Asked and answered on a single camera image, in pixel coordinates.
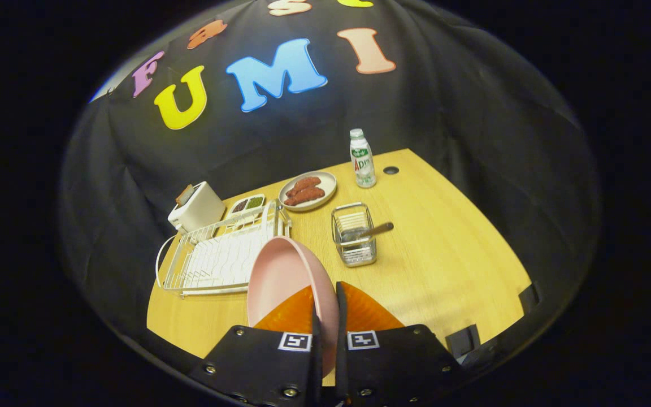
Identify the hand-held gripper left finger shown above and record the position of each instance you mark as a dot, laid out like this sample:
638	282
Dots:
316	373

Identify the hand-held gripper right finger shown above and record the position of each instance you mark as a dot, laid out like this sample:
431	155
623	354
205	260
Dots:
341	367

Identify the pink plate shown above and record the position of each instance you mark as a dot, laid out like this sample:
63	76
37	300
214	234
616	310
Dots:
280	277

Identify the metal spoon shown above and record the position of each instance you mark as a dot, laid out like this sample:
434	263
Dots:
379	229

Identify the beige round plate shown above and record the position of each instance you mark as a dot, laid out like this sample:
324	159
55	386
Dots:
326	183

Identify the black table edge clamp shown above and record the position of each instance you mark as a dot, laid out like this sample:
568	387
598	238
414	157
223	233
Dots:
462	341
529	297

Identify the red meat piece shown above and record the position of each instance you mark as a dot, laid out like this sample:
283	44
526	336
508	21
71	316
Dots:
306	196
303	185

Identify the white divided seasoning tray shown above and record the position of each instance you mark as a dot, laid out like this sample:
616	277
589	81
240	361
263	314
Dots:
246	212

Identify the green seasoning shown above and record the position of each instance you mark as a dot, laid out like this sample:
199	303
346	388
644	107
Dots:
255	202

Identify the dark brown seasoning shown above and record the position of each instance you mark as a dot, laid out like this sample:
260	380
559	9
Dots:
239	206

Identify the white toaster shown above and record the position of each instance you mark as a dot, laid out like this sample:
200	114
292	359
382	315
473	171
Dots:
201	209

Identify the white drink bottle green label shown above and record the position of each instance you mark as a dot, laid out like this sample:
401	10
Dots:
363	164

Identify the brown toast slice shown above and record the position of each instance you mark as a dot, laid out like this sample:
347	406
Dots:
184	195

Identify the black backdrop cloth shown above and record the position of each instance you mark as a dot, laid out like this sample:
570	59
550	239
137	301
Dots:
444	113

